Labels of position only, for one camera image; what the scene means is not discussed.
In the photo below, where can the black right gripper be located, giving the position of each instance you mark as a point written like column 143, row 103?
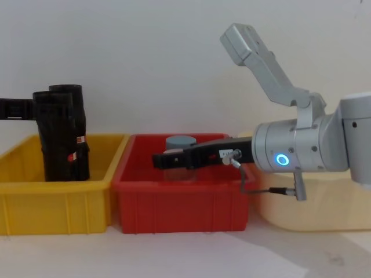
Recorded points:
column 214, row 153

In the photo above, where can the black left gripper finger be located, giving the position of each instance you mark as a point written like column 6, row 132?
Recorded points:
column 17, row 108

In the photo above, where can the clear jar with grey lid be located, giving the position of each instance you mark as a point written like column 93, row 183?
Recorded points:
column 180, row 142

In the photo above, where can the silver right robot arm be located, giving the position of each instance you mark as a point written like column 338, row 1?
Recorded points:
column 307, row 144

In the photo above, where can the red plastic bin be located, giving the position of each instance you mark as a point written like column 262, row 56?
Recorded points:
column 179, row 202

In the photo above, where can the yellow plastic bin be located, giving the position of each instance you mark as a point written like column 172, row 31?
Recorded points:
column 55, row 202

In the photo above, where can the cream plastic bin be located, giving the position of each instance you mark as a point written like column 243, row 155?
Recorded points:
column 319, row 211

